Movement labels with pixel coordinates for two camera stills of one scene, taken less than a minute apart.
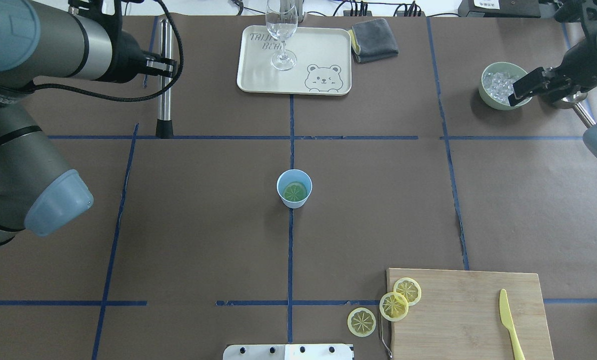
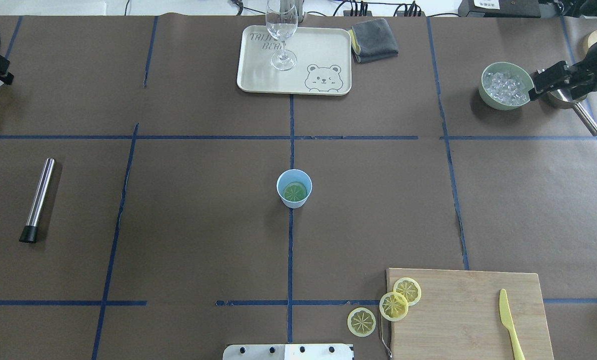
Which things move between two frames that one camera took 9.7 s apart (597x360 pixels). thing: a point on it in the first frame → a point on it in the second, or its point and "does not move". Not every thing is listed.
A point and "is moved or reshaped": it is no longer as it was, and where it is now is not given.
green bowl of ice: (495, 85) does not move
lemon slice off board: (361, 322) does not move
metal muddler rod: (164, 128) is moved or reshaped
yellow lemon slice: (294, 191) does not move
